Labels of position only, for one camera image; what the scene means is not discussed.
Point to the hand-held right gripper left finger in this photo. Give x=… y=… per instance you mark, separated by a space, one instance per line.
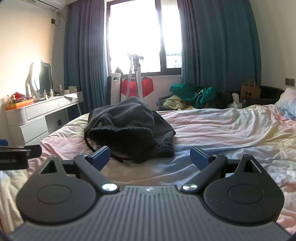
x=100 y=157

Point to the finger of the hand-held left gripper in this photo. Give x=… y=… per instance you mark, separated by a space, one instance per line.
x=34 y=151

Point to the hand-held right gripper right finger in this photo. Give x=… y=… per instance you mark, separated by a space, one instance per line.
x=199 y=157

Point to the black elastic-waist shorts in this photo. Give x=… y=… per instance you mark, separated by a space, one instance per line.
x=129 y=129

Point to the white bed sheet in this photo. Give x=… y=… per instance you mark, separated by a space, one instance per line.
x=219 y=139

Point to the white dressing table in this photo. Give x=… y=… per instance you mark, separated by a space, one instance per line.
x=39 y=115

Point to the dark floor socket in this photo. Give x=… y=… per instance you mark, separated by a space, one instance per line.
x=60 y=122

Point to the orange tray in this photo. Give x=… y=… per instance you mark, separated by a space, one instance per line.
x=19 y=104

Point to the yellow garment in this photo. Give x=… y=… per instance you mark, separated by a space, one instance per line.
x=172 y=103

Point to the white spray bottle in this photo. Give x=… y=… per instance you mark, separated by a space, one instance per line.
x=28 y=90

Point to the green garment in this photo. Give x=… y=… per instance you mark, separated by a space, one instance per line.
x=196 y=92

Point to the white framed vanity mirror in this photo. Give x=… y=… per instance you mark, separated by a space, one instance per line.
x=40 y=77

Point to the brown paper bag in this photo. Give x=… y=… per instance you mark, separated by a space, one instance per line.
x=251 y=91

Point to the red cloth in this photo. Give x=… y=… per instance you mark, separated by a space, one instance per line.
x=148 y=85

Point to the white tripod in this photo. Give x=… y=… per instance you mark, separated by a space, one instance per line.
x=135 y=74

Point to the black armchair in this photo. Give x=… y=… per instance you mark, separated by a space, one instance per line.
x=270 y=95

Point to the pastel pillow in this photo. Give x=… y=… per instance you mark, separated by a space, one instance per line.
x=286 y=102

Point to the blue curtain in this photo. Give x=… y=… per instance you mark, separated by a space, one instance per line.
x=85 y=53
x=219 y=46

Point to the window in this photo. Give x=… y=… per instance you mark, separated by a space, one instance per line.
x=141 y=34

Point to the white air conditioner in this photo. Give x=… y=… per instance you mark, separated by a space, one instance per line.
x=49 y=4

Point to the dark wall switch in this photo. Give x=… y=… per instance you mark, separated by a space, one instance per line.
x=290 y=81

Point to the dark wall socket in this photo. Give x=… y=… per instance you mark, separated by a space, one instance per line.
x=53 y=21

